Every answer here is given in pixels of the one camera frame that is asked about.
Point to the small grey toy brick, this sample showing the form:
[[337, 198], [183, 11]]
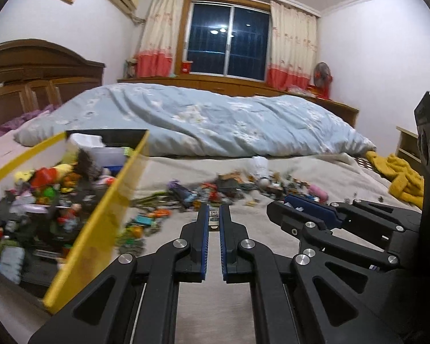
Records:
[[214, 218]]

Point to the cream and red curtain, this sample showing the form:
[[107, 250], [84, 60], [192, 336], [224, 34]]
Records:
[[294, 43], [157, 25]]

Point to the dark wooden headboard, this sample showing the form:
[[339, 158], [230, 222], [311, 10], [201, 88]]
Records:
[[28, 64]]

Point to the yellow fleece cloth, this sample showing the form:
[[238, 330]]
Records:
[[401, 179]]

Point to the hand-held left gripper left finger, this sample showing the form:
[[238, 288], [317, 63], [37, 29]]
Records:
[[202, 243]]

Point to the pink plastic toy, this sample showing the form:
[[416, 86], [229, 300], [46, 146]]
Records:
[[317, 191]]

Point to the heap of colourful toys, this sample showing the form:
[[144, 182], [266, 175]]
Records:
[[46, 182]]

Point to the yellow toy storage box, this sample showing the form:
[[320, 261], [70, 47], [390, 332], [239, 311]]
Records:
[[93, 229]]

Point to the small red box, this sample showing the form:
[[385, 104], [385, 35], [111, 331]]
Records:
[[187, 67]]

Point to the white feather shuttlecock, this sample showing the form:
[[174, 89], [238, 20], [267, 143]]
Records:
[[259, 165]]

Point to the red standing fan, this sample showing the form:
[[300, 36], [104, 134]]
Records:
[[322, 73]]

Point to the pile of small toy bricks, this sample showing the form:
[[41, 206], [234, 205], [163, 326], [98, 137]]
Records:
[[229, 184]]

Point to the small colourful box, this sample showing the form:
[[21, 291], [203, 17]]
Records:
[[131, 68]]

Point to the wooden framed window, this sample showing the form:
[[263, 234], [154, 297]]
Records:
[[211, 43]]

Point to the purple blanket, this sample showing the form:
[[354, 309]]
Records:
[[7, 125]]

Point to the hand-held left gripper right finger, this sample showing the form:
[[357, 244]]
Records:
[[225, 247]]

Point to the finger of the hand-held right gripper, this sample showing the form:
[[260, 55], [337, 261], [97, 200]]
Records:
[[290, 220], [315, 209]]

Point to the light blue floral duvet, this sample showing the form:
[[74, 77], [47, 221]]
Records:
[[200, 114]]

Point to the light wooden shelf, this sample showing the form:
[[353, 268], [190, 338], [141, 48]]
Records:
[[406, 143]]

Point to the beige bed blanket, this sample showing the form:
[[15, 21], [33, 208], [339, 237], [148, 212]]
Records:
[[186, 166]]

